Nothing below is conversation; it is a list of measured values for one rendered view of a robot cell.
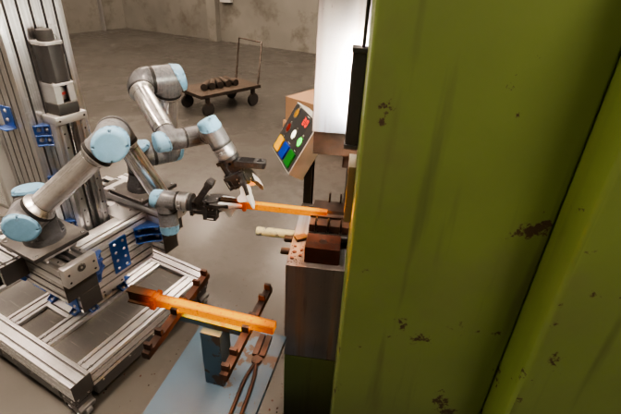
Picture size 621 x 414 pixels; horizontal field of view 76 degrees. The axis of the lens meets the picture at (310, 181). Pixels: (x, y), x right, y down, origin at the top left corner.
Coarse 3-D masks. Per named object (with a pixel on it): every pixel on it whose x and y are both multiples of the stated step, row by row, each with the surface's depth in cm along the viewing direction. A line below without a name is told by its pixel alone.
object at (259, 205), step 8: (224, 200) 151; (232, 200) 151; (240, 208) 151; (248, 208) 151; (256, 208) 150; (264, 208) 150; (272, 208) 150; (280, 208) 149; (288, 208) 149; (296, 208) 149; (304, 208) 150; (312, 208) 150; (320, 208) 150
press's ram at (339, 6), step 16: (320, 0) 105; (336, 0) 104; (352, 0) 104; (320, 16) 107; (336, 16) 106; (352, 16) 106; (320, 32) 108; (336, 32) 108; (352, 32) 107; (368, 32) 107; (320, 48) 110; (336, 48) 110; (320, 64) 112; (336, 64) 112; (320, 80) 114; (336, 80) 114; (320, 96) 117; (336, 96) 116; (320, 112) 119; (336, 112) 118; (320, 128) 121; (336, 128) 120
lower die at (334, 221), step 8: (328, 208) 154; (336, 208) 154; (344, 208) 155; (312, 216) 148; (320, 216) 147; (328, 216) 147; (336, 216) 147; (312, 224) 144; (320, 224) 144; (336, 224) 144; (344, 224) 145; (336, 232) 144; (344, 232) 143
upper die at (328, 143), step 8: (320, 136) 128; (328, 136) 127; (336, 136) 127; (344, 136) 127; (320, 144) 129; (328, 144) 129; (336, 144) 128; (312, 152) 131; (320, 152) 130; (328, 152) 130; (336, 152) 130; (344, 152) 129; (352, 152) 129
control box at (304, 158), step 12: (300, 108) 200; (288, 120) 207; (300, 120) 195; (288, 132) 202; (300, 132) 190; (312, 132) 180; (288, 144) 196; (300, 144) 185; (312, 144) 182; (300, 156) 183; (312, 156) 185; (288, 168) 187; (300, 168) 186
